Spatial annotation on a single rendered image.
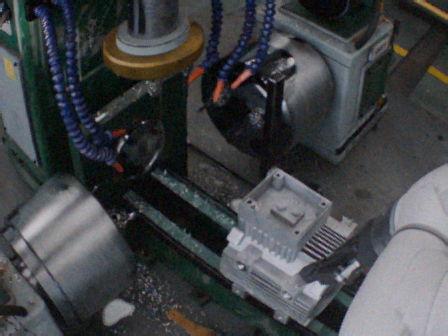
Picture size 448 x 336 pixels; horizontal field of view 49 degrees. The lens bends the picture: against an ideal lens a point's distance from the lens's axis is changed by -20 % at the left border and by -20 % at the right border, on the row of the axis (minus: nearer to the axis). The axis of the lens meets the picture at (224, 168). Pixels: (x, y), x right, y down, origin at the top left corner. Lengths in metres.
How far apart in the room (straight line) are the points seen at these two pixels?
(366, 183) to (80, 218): 0.82
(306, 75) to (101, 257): 0.59
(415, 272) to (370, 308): 0.06
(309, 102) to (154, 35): 0.43
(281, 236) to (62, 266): 0.36
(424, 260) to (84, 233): 0.58
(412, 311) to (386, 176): 1.04
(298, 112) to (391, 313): 0.75
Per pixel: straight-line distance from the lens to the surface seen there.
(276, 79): 1.02
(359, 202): 1.45
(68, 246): 0.92
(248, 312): 1.16
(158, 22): 0.91
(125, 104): 1.13
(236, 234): 0.99
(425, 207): 0.61
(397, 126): 1.70
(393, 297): 0.53
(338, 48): 1.30
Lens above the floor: 1.88
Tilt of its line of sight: 47 degrees down
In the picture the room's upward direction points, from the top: 2 degrees clockwise
